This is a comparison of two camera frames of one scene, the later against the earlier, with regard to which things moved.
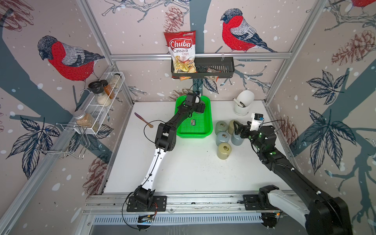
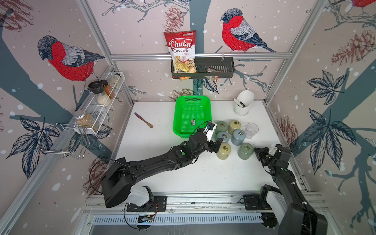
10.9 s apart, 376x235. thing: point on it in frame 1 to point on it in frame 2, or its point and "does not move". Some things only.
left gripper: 199,106 to 211,148
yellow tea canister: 231,128 does not move
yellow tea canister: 223,151 does not move
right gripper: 246,129 to 259,153
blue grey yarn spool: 222,136 does not move
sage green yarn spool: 221,126 does not move
